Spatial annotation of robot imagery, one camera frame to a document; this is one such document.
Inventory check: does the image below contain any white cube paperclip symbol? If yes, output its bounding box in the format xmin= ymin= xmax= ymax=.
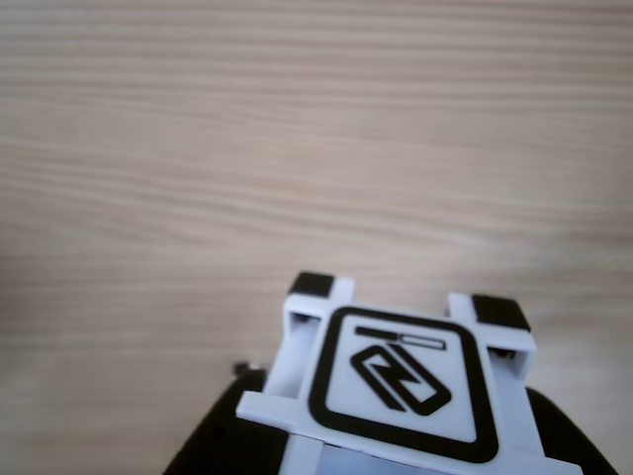
xmin=235 ymin=270 xmax=619 ymax=475

